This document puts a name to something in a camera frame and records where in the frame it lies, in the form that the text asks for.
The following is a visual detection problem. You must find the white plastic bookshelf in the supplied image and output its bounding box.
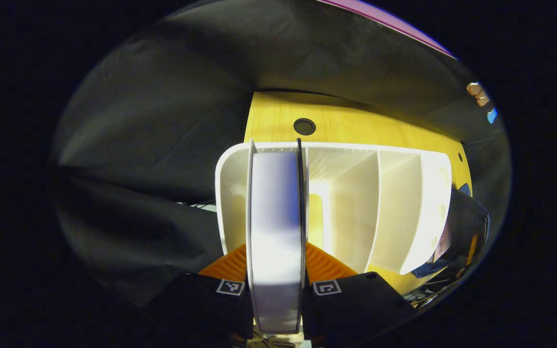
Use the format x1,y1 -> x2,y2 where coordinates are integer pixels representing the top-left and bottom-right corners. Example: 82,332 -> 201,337
215,141 -> 453,275

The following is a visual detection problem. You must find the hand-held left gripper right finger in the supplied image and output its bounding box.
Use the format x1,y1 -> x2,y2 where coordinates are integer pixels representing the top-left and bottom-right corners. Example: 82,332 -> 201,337
303,242 -> 417,345

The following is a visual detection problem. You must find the blue schoolbag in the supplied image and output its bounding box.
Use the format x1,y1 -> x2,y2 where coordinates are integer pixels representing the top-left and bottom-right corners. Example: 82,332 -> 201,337
411,183 -> 491,278

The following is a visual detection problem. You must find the dark portrait cover book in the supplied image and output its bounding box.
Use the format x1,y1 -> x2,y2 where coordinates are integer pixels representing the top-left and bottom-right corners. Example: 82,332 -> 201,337
246,139 -> 307,335

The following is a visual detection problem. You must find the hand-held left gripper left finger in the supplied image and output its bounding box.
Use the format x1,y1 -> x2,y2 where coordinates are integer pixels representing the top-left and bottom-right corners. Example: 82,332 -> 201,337
148,243 -> 255,346

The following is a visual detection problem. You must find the black backdrop cloth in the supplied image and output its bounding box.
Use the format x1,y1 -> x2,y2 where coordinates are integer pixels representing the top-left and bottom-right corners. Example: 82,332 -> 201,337
51,0 -> 511,310

